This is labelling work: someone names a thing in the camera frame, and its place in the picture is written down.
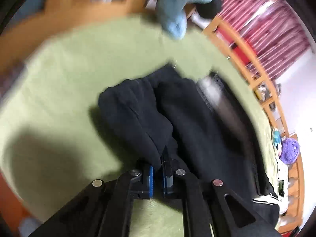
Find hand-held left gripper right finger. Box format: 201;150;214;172
161;146;287;237

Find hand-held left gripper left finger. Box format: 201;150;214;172
28;162;155;237

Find black pants with white waistband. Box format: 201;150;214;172
97;63;280;230

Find red box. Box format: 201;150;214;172
217;27;257;63

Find teal cushion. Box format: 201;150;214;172
272;128;283;151

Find purple plush toy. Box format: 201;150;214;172
280;138;301;165

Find striped red curtain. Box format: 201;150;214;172
215;0;311;79

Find light blue plush toy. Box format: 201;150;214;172
94;0;218;40

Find white printed cloth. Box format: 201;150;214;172
275;158;290;214

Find green blanket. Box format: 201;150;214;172
0;13;280;237

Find wooden bed frame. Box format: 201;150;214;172
0;0;305;235

